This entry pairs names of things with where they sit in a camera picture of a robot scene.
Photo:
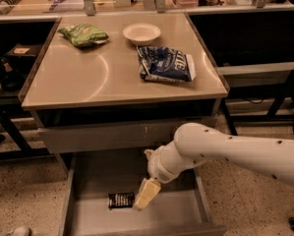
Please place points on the white shoe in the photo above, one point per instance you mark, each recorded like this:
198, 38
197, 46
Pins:
20, 231

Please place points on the green chip bag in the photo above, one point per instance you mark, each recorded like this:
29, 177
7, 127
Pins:
84, 35

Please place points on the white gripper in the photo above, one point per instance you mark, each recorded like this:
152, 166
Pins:
156, 165

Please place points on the grey top drawer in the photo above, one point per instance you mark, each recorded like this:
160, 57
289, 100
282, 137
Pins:
105, 136

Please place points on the black rxbar chocolate bar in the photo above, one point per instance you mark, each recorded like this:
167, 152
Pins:
121, 200

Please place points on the open middle drawer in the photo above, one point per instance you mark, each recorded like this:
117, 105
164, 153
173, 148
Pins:
180, 209

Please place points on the black desk leg frame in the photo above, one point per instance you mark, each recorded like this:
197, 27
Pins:
11, 108

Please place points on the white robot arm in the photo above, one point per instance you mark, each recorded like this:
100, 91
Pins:
194, 143

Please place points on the blue white chip bag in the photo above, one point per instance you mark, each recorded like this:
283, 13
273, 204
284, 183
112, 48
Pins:
164, 64

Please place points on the grey drawer cabinet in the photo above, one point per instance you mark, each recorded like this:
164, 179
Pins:
102, 85

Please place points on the white bowl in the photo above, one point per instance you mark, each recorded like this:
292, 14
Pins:
141, 34

